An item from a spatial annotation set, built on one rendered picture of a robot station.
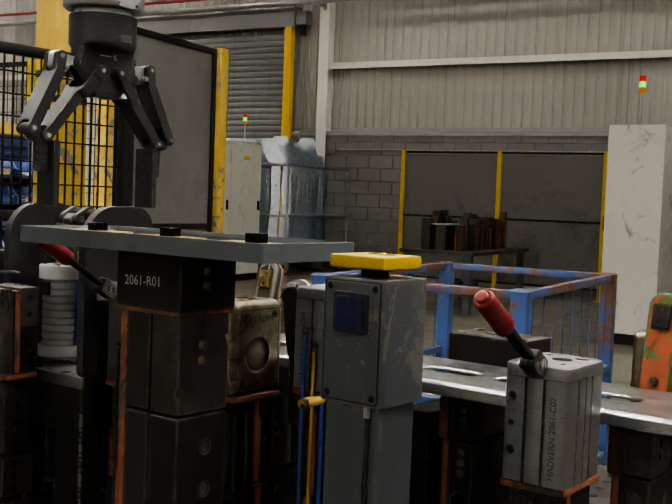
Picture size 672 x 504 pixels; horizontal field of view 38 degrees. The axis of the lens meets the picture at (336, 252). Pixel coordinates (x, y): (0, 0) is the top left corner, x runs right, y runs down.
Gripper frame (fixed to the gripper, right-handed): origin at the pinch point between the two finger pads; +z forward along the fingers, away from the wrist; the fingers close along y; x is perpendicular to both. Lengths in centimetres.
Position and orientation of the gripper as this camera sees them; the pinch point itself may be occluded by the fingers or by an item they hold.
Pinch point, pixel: (98, 196)
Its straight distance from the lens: 112.8
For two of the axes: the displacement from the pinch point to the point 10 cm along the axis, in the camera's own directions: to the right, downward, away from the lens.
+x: -7.9, -0.6, 6.1
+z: -0.4, 10.0, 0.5
